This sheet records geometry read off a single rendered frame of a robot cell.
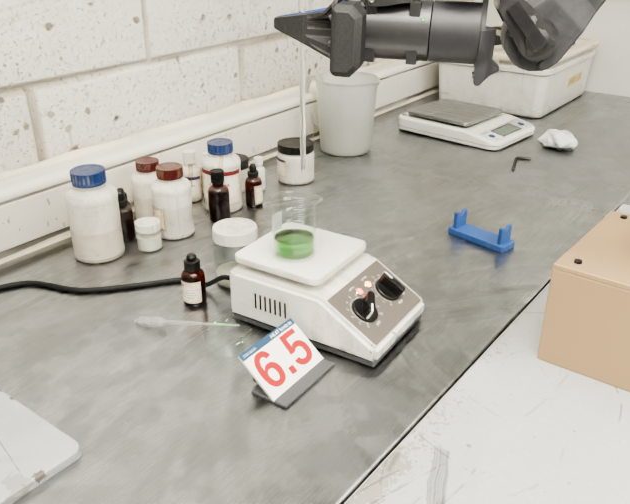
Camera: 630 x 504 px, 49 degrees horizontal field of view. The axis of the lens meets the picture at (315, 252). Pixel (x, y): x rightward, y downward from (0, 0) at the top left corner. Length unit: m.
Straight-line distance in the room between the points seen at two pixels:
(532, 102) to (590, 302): 1.04
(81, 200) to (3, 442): 0.39
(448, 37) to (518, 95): 1.09
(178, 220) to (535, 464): 0.62
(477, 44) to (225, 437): 0.44
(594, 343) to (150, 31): 0.83
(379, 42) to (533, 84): 1.08
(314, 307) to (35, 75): 0.56
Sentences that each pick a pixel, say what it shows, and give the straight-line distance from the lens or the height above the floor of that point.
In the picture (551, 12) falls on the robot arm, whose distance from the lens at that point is 0.69.
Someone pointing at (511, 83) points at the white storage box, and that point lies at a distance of 1.77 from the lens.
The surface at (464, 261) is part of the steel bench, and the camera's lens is 1.01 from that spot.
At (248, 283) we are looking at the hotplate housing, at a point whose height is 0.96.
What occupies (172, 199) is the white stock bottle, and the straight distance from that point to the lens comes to 1.04.
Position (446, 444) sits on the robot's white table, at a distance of 0.68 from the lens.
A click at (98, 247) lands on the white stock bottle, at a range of 1.01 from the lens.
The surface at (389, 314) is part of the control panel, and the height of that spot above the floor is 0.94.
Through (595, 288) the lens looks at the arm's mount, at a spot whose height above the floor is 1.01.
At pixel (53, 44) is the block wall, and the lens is 1.11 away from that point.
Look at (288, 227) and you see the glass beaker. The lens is 0.77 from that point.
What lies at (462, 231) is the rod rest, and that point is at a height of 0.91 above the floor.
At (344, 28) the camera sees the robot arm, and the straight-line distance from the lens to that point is 0.62.
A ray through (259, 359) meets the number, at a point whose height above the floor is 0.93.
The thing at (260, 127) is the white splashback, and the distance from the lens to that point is 1.37.
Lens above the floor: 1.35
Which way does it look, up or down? 26 degrees down
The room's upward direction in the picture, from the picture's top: straight up
